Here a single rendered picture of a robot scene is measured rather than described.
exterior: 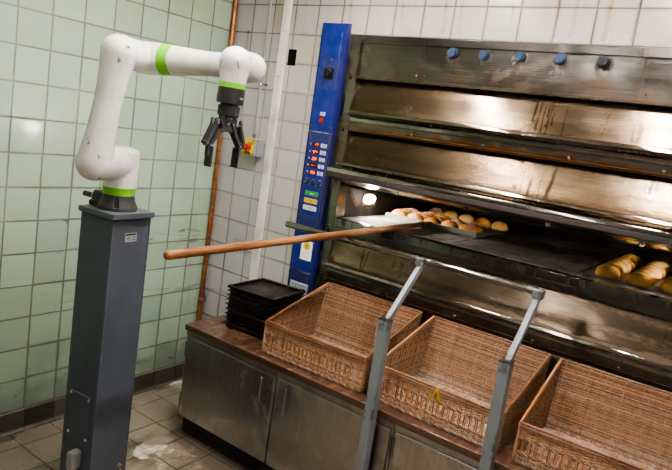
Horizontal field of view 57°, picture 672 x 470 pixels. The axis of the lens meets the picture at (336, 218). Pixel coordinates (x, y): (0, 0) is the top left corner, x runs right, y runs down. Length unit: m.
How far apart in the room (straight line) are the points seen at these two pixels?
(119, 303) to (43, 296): 0.75
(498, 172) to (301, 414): 1.35
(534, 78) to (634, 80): 0.39
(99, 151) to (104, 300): 0.58
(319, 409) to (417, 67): 1.61
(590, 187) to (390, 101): 1.01
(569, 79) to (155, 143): 2.06
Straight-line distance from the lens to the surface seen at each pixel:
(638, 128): 2.65
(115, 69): 2.33
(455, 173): 2.85
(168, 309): 3.76
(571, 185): 2.69
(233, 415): 3.08
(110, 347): 2.63
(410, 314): 2.97
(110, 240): 2.48
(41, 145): 3.10
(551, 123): 2.72
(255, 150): 3.46
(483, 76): 2.86
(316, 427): 2.76
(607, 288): 2.68
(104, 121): 2.35
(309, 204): 3.25
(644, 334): 2.69
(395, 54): 3.08
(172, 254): 1.94
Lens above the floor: 1.64
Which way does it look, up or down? 8 degrees down
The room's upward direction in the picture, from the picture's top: 8 degrees clockwise
